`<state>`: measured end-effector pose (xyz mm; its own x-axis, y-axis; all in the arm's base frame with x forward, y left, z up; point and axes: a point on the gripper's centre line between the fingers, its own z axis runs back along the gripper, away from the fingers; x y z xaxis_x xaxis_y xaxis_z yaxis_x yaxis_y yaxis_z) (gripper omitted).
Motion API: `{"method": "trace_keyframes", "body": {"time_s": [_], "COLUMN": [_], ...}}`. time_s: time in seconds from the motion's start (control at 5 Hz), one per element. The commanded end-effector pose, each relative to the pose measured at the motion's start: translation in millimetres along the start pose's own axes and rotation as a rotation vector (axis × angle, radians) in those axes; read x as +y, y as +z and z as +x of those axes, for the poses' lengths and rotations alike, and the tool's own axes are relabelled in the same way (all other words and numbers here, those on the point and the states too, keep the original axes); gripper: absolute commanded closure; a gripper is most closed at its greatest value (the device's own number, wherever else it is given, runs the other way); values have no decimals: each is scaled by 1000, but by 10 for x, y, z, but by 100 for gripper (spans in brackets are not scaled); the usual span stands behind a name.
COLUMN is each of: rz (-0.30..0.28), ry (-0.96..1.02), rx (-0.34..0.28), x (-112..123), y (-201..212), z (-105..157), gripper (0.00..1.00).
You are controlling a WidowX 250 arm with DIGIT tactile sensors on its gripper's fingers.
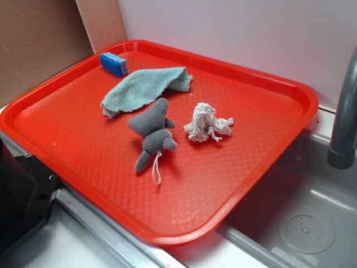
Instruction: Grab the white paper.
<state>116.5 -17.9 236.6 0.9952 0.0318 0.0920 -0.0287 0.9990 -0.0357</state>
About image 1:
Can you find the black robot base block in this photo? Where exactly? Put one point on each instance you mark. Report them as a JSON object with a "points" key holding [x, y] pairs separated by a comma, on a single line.
{"points": [[28, 189]]}

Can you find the crumpled white paper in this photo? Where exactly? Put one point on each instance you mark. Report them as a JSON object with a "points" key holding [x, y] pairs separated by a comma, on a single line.
{"points": [[205, 124]]}

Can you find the red plastic tray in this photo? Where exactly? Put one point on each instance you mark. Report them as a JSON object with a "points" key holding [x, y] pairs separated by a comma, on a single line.
{"points": [[62, 124]]}

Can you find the grey plush toy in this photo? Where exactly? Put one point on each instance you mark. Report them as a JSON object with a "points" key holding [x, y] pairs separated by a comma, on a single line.
{"points": [[154, 128]]}

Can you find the light teal cloth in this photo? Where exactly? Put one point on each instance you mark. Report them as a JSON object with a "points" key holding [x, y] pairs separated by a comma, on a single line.
{"points": [[143, 87]]}

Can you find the blue sponge block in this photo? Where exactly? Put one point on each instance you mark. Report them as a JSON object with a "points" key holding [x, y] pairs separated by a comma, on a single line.
{"points": [[114, 64]]}

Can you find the grey toy sink basin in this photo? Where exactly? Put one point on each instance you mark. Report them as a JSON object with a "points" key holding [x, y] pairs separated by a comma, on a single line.
{"points": [[300, 179]]}

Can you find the sink drain cover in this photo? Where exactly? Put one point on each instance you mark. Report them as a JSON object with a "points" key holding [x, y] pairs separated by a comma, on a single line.
{"points": [[306, 231]]}

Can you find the grey faucet spout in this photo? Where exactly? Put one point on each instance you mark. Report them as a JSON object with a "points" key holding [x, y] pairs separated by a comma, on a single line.
{"points": [[342, 148]]}

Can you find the brown cardboard panel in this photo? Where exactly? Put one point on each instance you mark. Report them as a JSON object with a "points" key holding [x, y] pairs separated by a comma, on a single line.
{"points": [[39, 39]]}

